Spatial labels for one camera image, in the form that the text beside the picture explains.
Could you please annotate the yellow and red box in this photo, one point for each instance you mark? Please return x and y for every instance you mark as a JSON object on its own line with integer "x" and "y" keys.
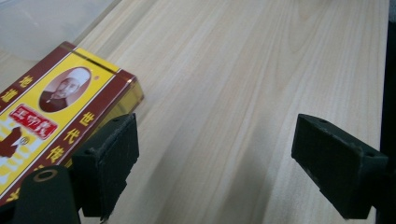
{"x": 62, "y": 102}

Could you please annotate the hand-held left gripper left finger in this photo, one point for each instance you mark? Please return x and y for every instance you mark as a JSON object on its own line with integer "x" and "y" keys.
{"x": 106, "y": 165}

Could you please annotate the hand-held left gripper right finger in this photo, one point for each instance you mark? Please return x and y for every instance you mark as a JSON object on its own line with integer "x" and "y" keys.
{"x": 339, "y": 165}

